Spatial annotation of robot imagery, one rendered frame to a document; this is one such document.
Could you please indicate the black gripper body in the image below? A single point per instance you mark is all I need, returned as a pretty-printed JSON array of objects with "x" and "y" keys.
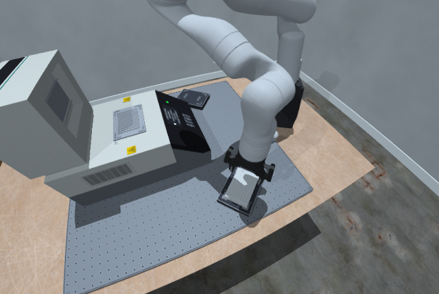
[{"x": 248, "y": 164}]

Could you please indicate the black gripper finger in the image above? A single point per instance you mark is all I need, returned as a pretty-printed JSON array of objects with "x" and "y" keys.
[
  {"x": 232, "y": 161},
  {"x": 263, "y": 175}
]

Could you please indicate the white lab instrument with lid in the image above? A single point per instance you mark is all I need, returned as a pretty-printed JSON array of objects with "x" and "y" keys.
[{"x": 91, "y": 153}]

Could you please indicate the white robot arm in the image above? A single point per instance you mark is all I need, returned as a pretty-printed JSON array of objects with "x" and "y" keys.
[{"x": 272, "y": 84}]

